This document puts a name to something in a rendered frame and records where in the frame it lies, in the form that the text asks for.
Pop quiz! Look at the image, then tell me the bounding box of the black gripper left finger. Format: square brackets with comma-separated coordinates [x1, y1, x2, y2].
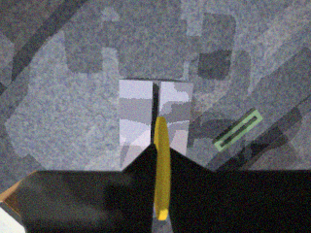
[16, 144, 157, 233]

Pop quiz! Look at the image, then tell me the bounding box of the green rectangular holder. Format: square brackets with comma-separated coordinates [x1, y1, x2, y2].
[213, 108, 263, 153]

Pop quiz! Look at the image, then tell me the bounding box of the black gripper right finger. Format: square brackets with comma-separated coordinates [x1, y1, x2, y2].
[168, 147, 311, 233]

